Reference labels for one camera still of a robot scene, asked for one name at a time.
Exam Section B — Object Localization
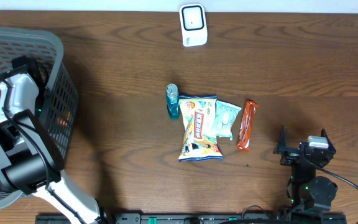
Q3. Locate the yellow snack chip bag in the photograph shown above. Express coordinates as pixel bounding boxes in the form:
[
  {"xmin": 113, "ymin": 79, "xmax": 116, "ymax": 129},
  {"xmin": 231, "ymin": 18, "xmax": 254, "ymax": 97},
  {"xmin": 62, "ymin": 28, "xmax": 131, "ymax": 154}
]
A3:
[{"xmin": 178, "ymin": 95, "xmax": 223, "ymax": 162}]

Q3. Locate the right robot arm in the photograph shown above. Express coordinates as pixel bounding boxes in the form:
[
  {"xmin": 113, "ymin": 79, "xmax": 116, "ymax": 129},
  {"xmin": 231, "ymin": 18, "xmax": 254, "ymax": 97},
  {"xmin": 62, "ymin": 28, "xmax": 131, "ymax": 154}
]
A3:
[{"xmin": 273, "ymin": 127, "xmax": 337, "ymax": 222}]

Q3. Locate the grey plastic shopping basket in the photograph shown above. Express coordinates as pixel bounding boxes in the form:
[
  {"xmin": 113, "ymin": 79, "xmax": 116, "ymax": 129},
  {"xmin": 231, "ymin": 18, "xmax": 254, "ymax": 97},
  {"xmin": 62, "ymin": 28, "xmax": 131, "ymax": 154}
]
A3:
[{"xmin": 0, "ymin": 27, "xmax": 78, "ymax": 198}]

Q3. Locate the teal bottle with grey cap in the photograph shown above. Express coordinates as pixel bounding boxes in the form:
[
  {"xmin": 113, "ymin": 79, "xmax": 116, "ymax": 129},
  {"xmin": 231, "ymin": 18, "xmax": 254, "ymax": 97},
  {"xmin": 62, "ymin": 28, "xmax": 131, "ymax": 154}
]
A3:
[{"xmin": 165, "ymin": 83, "xmax": 180, "ymax": 119}]

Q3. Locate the red orange snack bar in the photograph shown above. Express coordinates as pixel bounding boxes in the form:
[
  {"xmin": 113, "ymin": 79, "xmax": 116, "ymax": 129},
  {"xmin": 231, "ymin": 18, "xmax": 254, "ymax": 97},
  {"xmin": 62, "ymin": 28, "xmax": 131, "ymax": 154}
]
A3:
[{"xmin": 237, "ymin": 100, "xmax": 259, "ymax": 152}]

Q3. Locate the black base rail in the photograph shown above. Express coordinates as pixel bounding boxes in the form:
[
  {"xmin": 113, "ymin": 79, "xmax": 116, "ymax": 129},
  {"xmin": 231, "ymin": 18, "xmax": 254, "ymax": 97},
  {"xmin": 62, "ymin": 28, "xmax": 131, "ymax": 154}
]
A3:
[{"xmin": 35, "ymin": 213, "xmax": 347, "ymax": 224}]

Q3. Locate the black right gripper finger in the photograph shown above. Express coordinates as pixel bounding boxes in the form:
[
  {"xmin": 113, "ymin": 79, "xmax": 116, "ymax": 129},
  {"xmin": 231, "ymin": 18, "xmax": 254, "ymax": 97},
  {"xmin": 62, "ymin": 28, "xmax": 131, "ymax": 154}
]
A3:
[
  {"xmin": 321, "ymin": 129, "xmax": 335, "ymax": 152},
  {"xmin": 275, "ymin": 126, "xmax": 286, "ymax": 152}
]

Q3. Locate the white barcode scanner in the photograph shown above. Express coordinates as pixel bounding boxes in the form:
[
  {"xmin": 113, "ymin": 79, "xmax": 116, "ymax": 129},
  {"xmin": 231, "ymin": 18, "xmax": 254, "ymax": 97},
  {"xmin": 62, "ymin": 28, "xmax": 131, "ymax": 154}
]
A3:
[{"xmin": 179, "ymin": 4, "xmax": 208, "ymax": 47}]

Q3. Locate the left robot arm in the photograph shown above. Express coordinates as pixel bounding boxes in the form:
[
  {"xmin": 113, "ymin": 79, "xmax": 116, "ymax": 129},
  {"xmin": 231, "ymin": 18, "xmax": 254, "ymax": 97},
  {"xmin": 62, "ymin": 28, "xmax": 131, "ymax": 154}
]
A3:
[{"xmin": 0, "ymin": 56, "xmax": 112, "ymax": 223}]

